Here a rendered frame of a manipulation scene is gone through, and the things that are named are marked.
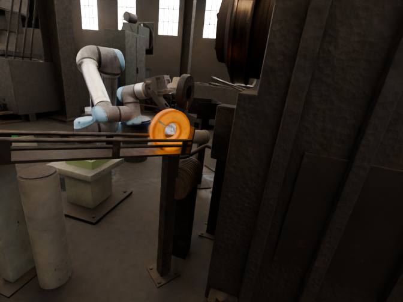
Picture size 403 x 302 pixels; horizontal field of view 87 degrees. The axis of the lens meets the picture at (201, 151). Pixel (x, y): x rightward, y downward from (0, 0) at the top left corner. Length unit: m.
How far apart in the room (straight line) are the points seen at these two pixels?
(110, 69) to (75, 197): 0.84
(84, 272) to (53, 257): 0.20
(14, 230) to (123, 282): 0.49
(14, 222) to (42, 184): 0.28
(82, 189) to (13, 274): 0.53
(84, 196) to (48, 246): 0.56
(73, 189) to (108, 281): 0.67
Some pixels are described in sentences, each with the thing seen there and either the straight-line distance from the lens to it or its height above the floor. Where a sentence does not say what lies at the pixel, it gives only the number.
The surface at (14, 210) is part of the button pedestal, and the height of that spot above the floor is 0.33.
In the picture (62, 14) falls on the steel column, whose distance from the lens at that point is 3.92.
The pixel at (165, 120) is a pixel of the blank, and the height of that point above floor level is 0.75.
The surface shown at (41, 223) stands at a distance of 1.00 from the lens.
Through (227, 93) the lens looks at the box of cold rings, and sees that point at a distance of 3.55.
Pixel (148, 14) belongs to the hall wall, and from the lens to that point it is 13.23.
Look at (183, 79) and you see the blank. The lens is 0.95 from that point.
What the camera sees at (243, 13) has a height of 1.14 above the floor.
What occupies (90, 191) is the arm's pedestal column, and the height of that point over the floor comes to 0.15.
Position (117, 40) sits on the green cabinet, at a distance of 4.67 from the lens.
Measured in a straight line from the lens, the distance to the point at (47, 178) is 0.92.
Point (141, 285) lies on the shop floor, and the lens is 1.15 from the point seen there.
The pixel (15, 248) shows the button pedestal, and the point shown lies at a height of 0.16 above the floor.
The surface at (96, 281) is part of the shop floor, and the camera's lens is 1.20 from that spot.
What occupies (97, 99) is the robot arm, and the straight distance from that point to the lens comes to 1.10.
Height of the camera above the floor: 0.91
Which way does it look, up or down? 20 degrees down
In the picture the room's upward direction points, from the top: 7 degrees clockwise
